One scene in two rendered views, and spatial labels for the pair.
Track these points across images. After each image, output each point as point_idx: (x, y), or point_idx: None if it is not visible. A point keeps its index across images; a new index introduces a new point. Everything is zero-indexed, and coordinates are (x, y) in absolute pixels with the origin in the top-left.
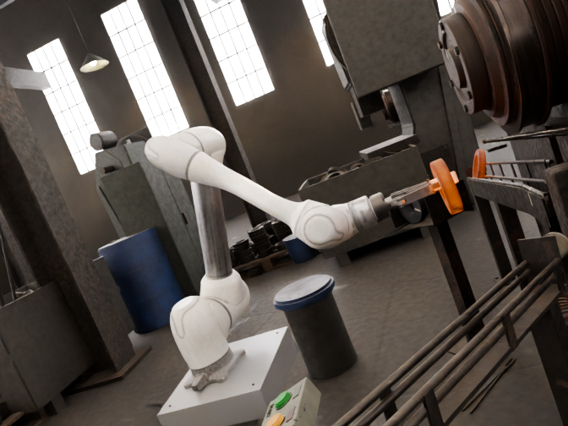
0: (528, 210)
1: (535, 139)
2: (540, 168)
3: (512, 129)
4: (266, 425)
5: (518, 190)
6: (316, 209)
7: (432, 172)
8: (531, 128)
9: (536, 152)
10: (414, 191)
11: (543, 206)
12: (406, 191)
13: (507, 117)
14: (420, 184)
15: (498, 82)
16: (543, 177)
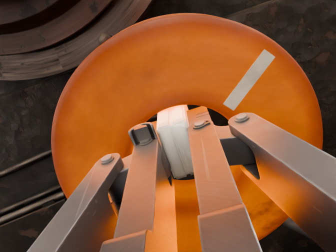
0: None
1: (16, 122)
2: (21, 180)
3: (80, 51)
4: None
5: (52, 210)
6: None
7: (68, 125)
8: (2, 106)
9: (11, 152)
10: (314, 146)
11: (187, 179)
12: (152, 237)
13: (110, 0)
14: (110, 176)
15: None
16: (31, 193)
